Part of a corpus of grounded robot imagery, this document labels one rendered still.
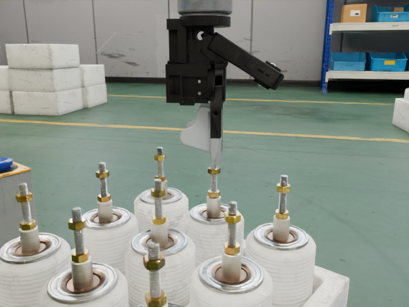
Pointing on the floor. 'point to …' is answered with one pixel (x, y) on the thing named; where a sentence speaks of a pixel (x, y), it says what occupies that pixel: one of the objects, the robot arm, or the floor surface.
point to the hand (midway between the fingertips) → (218, 157)
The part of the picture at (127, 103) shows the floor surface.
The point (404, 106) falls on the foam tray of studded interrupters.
